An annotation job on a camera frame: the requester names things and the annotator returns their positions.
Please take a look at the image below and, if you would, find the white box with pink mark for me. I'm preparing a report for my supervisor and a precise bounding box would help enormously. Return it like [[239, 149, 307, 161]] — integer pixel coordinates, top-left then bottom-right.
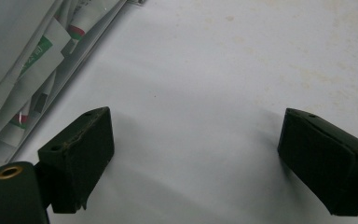
[[0, 0, 59, 101]]

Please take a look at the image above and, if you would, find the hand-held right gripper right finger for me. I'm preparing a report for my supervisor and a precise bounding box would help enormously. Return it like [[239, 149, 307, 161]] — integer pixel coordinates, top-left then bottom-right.
[[277, 107, 358, 217]]

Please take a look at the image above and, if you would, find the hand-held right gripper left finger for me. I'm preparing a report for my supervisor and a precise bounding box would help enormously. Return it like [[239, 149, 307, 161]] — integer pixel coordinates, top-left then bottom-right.
[[37, 106, 116, 215]]

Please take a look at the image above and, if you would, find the white box with green label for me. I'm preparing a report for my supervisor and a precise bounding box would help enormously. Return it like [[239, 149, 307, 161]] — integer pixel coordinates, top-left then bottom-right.
[[0, 17, 73, 138]]

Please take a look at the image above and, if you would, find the white tube red green band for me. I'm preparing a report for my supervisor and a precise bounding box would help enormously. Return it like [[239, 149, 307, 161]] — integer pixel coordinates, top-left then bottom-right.
[[62, 0, 120, 56], [0, 92, 50, 149]]

